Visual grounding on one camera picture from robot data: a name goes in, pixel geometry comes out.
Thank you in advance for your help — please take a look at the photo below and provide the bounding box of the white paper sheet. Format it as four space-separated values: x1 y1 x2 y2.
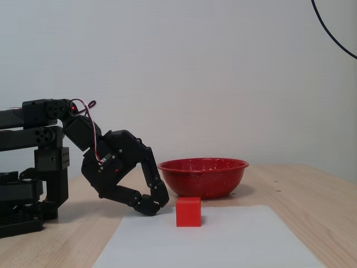
91 204 325 268

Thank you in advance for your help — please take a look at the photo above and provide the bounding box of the red speckled bowl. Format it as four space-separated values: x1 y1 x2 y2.
157 157 250 200

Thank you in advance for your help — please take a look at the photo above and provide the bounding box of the red white black servo wire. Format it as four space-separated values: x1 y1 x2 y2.
69 98 105 164

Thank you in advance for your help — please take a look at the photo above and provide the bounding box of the red cube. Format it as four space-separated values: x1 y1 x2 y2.
175 197 202 228

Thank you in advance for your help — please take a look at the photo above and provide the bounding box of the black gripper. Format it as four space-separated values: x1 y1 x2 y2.
80 129 170 217

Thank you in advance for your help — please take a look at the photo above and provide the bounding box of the black hanging cable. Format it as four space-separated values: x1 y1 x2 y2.
310 0 357 60

